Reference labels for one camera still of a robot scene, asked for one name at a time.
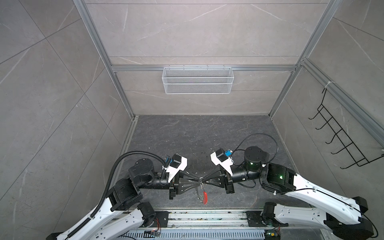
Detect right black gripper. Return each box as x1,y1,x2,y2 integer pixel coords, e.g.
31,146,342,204
202,164,265,194

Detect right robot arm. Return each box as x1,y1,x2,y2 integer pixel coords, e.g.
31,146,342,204
200,146,379,240

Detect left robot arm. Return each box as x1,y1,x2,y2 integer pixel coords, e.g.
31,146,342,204
47,155,201,240

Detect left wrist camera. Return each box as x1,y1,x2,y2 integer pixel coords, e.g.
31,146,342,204
166,154,188,183

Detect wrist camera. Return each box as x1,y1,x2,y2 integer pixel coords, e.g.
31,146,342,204
166,154,188,183
210,148,234,176

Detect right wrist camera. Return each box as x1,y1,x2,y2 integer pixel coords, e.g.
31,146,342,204
210,148,234,176

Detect right black camera cable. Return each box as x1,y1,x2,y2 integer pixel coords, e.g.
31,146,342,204
232,132,280,165

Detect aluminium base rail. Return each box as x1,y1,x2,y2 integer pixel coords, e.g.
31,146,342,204
118,210,325,240

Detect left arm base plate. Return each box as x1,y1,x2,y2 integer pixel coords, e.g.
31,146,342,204
143,211,170,228

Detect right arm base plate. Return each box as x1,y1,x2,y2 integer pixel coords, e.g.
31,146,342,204
246,211,289,227

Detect white wire mesh basket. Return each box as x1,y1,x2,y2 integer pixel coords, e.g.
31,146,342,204
162,67,235,95

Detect left black corrugated cable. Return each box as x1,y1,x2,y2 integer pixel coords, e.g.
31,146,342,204
67,150,167,238

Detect black wire hook rack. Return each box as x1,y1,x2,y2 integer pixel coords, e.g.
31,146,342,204
309,88,384,170

